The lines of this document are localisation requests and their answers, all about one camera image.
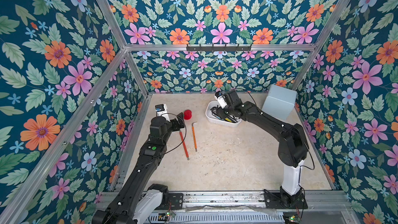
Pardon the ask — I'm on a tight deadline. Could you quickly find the red handled hex key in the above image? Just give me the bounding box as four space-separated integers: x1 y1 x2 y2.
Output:
179 130 190 160

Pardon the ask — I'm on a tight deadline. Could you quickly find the red plush apple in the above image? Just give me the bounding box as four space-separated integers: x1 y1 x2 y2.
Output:
183 110 192 120

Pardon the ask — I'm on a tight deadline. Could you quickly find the large black hex key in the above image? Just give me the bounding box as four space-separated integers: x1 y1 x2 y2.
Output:
210 107 229 121

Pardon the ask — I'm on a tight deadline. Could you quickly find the white storage box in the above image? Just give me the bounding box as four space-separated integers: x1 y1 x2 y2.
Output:
205 101 241 128

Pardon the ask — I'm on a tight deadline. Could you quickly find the light blue box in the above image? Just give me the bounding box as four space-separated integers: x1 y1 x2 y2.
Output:
262 85 297 120

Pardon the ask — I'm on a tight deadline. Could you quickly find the orange handled hex key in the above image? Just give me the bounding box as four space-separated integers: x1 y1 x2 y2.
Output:
191 122 198 152

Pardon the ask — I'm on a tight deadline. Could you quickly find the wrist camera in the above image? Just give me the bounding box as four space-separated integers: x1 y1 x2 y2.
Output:
155 104 170 121
215 91 232 109

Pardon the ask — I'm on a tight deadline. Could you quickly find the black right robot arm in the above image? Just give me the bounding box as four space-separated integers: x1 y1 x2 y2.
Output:
211 101 309 208

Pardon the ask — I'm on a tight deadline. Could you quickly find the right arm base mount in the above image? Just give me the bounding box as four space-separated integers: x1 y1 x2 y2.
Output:
263 187 308 209

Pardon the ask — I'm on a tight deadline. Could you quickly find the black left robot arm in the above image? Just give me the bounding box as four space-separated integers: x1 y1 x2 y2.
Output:
92 112 186 224

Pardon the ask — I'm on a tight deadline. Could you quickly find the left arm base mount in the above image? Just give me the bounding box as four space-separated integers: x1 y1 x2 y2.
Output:
132 184 183 224

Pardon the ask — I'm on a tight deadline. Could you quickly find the black hook rail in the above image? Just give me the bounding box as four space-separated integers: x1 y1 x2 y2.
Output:
186 44 252 52

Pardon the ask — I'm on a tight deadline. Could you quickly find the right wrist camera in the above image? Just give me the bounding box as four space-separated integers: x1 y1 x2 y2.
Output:
215 91 232 109

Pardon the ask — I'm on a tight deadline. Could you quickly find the yellow handled hex key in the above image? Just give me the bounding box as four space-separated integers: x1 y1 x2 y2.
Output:
224 117 238 123

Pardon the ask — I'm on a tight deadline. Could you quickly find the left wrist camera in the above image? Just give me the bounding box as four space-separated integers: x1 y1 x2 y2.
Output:
155 104 170 121

